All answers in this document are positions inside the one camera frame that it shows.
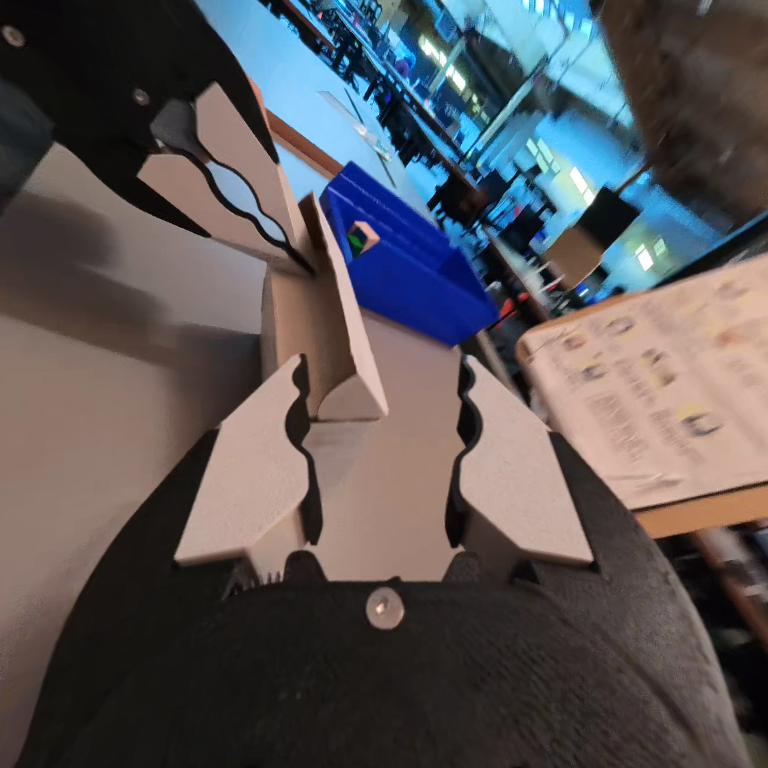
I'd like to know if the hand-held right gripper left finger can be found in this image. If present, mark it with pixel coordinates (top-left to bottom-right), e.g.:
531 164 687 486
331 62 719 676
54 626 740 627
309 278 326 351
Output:
174 354 325 580

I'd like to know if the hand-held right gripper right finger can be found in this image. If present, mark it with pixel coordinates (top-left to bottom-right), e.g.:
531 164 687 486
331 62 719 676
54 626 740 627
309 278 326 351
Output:
447 354 595 580

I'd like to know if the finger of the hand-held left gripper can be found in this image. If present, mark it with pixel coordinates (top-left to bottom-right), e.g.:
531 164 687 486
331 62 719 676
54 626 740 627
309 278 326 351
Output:
194 81 314 271
137 152 317 277

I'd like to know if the wooden cube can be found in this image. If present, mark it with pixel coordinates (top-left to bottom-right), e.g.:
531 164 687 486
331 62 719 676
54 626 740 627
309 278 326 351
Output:
347 221 380 260

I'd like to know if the white cardboard mailer box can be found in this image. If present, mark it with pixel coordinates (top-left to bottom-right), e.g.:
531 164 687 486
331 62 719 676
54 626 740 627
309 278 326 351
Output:
260 192 391 422

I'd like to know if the blue plastic bin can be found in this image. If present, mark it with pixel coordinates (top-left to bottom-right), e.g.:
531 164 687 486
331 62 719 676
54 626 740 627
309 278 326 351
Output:
318 161 500 348

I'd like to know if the printed instruction sheet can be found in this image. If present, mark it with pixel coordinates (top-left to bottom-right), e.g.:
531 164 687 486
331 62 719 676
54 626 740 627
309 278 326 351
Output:
517 255 768 511

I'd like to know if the wooden display board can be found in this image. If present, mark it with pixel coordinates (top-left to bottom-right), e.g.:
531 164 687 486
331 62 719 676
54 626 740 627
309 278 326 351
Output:
516 288 768 539

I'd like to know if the brown and black board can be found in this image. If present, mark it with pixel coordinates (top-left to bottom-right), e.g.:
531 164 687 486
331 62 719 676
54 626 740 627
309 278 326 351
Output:
543 187 640 290

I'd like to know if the black rod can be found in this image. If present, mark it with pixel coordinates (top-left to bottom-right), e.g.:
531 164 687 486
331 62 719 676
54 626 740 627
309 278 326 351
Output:
651 210 768 288

